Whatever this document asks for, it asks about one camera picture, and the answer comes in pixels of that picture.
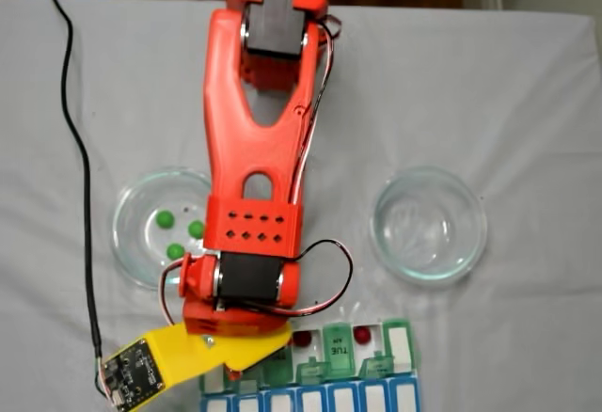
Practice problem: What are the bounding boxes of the black camera cable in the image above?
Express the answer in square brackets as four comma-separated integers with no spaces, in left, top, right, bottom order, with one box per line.
[45,0,105,366]

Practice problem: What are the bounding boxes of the white table cover sheet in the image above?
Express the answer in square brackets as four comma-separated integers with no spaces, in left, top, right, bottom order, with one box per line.
[0,0,596,412]

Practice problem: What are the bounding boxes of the yellow camera board mount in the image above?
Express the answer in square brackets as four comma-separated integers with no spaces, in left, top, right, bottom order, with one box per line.
[96,325,227,412]

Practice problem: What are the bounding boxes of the glass bowl with red balls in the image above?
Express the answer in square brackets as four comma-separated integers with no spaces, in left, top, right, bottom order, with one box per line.
[369,166,489,286]

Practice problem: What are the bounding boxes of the white red servo wire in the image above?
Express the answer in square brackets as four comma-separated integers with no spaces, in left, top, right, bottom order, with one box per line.
[161,261,189,329]
[220,239,354,319]

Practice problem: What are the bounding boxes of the weekly pill organizer box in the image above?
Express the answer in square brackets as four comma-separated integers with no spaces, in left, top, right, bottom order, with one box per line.
[199,317,422,412]

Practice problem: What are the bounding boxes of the glass bowl with green balls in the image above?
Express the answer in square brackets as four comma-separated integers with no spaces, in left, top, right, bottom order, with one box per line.
[111,166,213,291]

